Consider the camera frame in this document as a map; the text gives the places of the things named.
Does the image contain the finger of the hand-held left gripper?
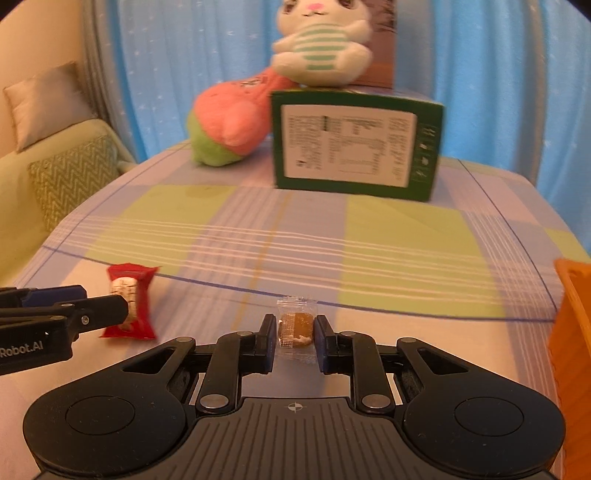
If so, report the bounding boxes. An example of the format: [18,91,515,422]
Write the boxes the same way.
[0,285,88,309]
[0,295,130,335]

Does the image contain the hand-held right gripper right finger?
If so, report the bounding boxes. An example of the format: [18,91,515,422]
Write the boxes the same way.
[314,315,467,415]

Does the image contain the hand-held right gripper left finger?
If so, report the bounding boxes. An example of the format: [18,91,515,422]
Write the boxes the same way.
[122,315,278,415]

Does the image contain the clear brown candy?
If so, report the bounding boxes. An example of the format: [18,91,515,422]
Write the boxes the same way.
[276,298,318,363]

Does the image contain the red snack packet nut window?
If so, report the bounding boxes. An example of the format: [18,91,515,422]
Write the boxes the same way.
[100,263,160,341]

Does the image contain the orange plastic basket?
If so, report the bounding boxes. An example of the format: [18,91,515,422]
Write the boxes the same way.
[547,258,591,467]

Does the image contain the pale green sofa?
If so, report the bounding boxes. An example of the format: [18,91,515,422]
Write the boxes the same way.
[0,117,139,287]

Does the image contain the plaid tablecloth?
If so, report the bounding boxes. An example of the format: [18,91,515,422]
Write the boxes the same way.
[0,138,591,480]

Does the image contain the green zigzag pillow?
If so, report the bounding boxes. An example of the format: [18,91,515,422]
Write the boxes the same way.
[28,134,123,227]

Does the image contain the grey satin pillow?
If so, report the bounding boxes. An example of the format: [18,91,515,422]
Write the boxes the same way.
[4,62,95,153]

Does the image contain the green printed carton box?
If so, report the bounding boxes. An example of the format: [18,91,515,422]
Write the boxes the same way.
[270,88,446,202]

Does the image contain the pink green starfish plush toy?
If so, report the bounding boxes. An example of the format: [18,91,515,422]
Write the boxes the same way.
[187,69,296,168]

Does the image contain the grey curtain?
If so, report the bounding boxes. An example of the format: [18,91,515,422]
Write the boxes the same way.
[81,0,139,163]

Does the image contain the white rabbit plush toy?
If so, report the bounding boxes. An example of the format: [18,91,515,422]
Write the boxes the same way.
[271,0,375,88]

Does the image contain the brown grey carton box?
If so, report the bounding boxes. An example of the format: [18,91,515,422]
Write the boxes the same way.
[355,0,398,88]

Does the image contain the blue star curtain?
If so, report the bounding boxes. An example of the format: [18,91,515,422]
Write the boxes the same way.
[115,0,591,195]

